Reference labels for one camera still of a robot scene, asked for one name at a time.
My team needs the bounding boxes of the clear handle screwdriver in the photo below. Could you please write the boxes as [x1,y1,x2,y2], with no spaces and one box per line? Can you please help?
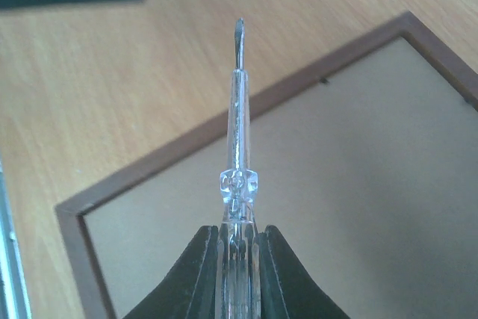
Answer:
[215,18,261,318]

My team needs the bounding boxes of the brown wooden picture frame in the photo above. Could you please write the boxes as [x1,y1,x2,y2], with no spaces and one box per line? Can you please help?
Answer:
[55,11,477,318]

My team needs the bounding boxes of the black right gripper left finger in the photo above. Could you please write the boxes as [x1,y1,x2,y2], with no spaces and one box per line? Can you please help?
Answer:
[125,226,218,319]

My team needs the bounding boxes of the brown frame backing board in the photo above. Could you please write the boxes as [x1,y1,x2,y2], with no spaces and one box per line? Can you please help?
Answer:
[85,38,477,318]

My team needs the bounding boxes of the aluminium rail base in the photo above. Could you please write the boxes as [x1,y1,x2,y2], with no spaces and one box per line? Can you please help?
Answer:
[1,167,32,319]

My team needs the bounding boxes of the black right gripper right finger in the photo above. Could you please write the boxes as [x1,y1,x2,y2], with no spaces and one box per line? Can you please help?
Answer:
[258,225,349,319]

